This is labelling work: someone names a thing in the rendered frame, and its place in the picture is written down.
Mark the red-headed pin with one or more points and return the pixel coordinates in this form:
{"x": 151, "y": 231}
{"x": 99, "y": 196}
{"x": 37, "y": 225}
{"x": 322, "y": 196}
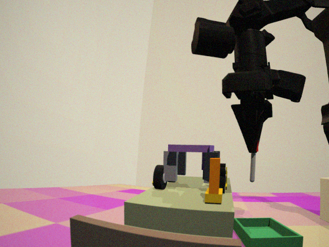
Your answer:
{"x": 252, "y": 165}

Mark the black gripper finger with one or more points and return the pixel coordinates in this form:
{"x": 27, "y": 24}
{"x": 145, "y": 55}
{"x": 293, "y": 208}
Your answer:
{"x": 249, "y": 117}
{"x": 269, "y": 113}

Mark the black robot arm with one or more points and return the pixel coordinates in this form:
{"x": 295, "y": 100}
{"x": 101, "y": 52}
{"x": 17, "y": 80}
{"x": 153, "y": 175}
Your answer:
{"x": 241, "y": 34}

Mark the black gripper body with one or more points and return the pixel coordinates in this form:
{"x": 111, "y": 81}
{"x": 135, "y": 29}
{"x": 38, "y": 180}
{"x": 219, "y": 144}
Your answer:
{"x": 249, "y": 82}

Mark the yellow chock with orange handle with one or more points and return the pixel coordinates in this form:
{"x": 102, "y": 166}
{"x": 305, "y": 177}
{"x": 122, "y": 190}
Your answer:
{"x": 214, "y": 193}

